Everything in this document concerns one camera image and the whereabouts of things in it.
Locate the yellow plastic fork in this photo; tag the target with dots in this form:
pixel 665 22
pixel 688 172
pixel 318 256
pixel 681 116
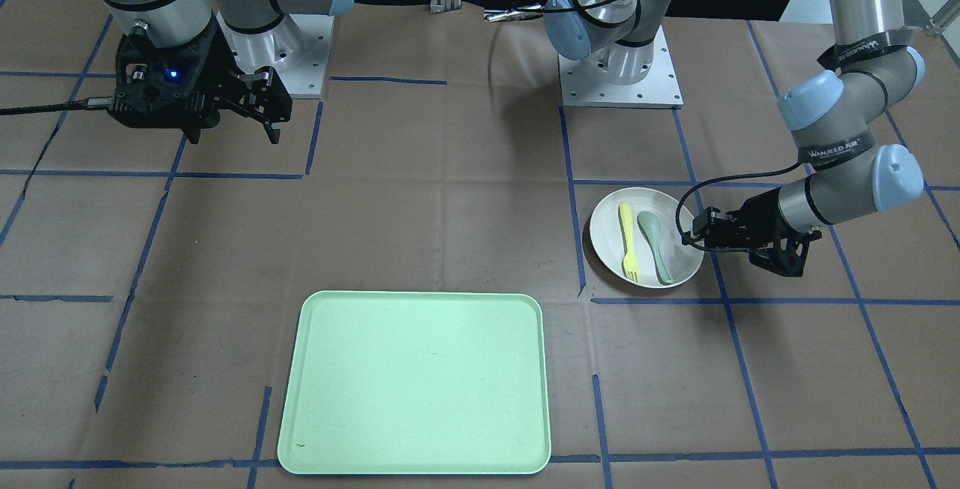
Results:
pixel 630 264

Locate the light green tray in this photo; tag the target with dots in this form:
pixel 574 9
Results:
pixel 417 383

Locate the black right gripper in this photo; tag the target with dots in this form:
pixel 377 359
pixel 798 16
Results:
pixel 218 69

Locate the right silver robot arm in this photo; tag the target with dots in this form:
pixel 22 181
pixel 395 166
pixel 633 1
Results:
pixel 174 22

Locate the white round plate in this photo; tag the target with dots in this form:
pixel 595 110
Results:
pixel 606 237

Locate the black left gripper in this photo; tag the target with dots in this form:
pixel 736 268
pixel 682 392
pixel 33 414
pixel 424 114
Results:
pixel 759 216

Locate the green plastic spoon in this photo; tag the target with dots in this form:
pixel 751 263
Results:
pixel 650 226

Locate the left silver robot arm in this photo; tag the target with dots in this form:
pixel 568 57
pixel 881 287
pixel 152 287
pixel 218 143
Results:
pixel 870 67

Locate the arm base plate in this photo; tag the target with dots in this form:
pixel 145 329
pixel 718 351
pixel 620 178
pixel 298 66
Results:
pixel 298 49
pixel 621 76

